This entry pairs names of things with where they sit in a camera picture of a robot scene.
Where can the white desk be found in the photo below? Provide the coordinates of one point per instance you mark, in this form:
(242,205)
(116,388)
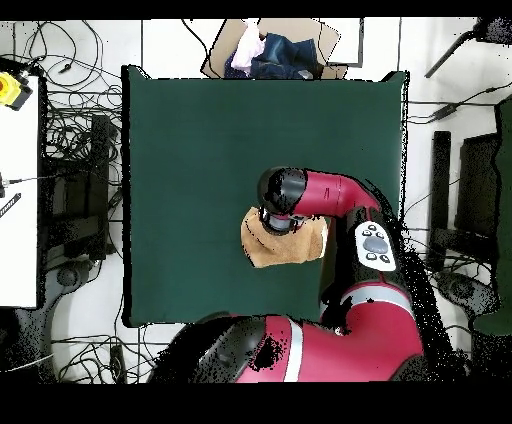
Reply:
(18,240)

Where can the black chair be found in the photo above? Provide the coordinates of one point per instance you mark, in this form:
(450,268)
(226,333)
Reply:
(442,180)
(98,160)

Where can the tan terry towel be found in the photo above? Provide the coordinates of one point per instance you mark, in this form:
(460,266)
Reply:
(280,252)

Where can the pale pink garment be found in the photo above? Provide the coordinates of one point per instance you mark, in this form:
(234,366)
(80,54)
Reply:
(246,48)

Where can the dark blue jeans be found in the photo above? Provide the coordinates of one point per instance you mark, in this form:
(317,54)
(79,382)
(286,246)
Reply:
(288,56)

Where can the dark metal frame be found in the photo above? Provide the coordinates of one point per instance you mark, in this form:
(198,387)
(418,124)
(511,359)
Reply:
(361,40)

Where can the yellow emergency stop box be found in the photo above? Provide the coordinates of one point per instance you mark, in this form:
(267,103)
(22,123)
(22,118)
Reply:
(10,90)

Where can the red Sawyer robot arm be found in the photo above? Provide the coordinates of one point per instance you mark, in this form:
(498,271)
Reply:
(332,192)

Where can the black power strip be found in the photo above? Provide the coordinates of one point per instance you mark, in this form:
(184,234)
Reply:
(118,364)

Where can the cardboard box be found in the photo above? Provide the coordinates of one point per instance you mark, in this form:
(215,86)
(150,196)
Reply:
(288,26)

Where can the dark green table cloth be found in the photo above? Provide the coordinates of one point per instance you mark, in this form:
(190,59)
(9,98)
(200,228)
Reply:
(192,160)

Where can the dark green fabric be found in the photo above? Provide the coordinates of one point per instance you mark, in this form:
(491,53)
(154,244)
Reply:
(504,200)

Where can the black stand pole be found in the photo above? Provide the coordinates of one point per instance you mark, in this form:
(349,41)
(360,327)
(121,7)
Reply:
(496,30)

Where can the black strip with marks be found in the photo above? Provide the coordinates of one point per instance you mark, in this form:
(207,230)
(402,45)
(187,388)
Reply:
(10,204)

